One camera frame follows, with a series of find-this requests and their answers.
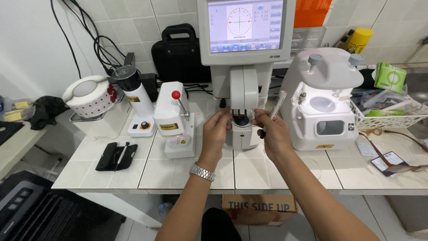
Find silver metal wristwatch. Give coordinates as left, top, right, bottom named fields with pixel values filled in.
left=189, top=162, right=216, bottom=182

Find brown eyeglasses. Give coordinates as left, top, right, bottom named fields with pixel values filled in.
left=359, top=127, right=428, bottom=173

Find person's left hand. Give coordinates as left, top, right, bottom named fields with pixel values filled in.
left=201, top=107, right=233, bottom=164

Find person's dark trouser leg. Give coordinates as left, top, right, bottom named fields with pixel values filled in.
left=201, top=208, right=243, bottom=241

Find black cloth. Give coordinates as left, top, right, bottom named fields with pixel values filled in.
left=28, top=96, right=70, bottom=131

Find white red-dotted sticker roll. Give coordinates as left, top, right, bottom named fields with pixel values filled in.
left=62, top=75, right=118, bottom=118

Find silver screwdriver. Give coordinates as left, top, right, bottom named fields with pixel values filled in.
left=114, top=142, right=130, bottom=172

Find yellow bottle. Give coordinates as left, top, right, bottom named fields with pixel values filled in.
left=348, top=28, right=374, bottom=54

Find clear bag with yellow items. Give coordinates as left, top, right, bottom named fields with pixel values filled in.
left=0, top=98, right=35, bottom=123

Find white paper slip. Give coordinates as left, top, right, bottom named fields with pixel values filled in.
left=356, top=142, right=382, bottom=157

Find black carrying case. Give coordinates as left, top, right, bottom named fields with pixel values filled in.
left=151, top=23, right=212, bottom=83

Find white plastic lattice basket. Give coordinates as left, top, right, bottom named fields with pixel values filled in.
left=349, top=95, right=428, bottom=130

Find brown cardboard box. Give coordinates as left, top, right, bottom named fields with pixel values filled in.
left=222, top=194, right=298, bottom=226

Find white cylindrical device black top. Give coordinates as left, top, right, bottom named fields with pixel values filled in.
left=112, top=66, right=156, bottom=137

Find white lensmeter with screen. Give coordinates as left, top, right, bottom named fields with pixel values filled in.
left=197, top=0, right=297, bottom=150

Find clear plastic drawer organizer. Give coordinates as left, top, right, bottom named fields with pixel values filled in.
left=290, top=26, right=327, bottom=55

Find black tool pouch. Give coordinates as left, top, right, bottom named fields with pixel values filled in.
left=95, top=142, right=138, bottom=172

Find white machine with grey knobs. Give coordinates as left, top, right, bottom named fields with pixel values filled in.
left=279, top=48, right=364, bottom=151

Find person's right hand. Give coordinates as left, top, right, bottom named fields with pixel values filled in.
left=252, top=109, right=295, bottom=163

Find black cables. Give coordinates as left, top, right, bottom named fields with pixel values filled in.
left=50, top=0, right=127, bottom=79

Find white marker pen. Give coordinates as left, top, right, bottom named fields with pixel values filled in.
left=260, top=90, right=288, bottom=140

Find dark card with white label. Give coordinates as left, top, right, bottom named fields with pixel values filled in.
left=370, top=151, right=410, bottom=177

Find white device with red knob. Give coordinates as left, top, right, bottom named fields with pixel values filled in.
left=153, top=81, right=196, bottom=159

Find green cardboard box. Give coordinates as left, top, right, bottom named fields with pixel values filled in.
left=374, top=62, right=408, bottom=94

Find black printer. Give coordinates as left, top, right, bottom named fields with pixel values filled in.
left=0, top=171, right=126, bottom=241

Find orange paper sheet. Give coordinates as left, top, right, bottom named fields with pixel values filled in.
left=294, top=0, right=333, bottom=29

